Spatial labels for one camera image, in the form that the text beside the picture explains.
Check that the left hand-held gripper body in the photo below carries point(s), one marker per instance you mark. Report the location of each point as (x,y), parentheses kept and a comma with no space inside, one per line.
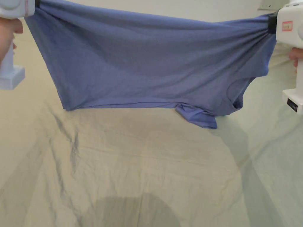
(11,73)

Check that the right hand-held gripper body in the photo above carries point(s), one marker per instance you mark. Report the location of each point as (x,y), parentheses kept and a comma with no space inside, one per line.
(290,21)

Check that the blue shirt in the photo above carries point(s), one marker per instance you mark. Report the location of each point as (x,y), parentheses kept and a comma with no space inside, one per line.
(142,63)

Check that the person's right hand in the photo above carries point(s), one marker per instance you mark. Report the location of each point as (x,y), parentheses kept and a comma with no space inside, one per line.
(297,55)

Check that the person's left hand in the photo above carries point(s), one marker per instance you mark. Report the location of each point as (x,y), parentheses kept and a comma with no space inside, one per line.
(8,33)

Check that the bed with beige sheet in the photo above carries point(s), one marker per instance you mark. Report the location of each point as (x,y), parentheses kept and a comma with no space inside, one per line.
(142,170)

